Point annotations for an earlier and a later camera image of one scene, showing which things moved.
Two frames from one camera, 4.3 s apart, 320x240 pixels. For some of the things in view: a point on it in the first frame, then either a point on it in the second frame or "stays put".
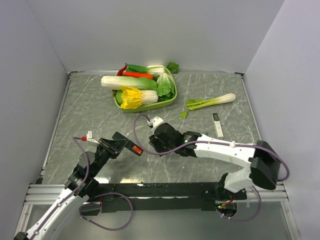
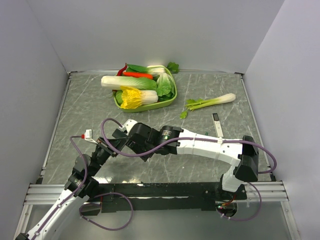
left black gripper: [113, 147] stays put
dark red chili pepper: [120, 71] stays put
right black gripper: [156, 142] to [135, 147]
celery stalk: [192, 104] stays put
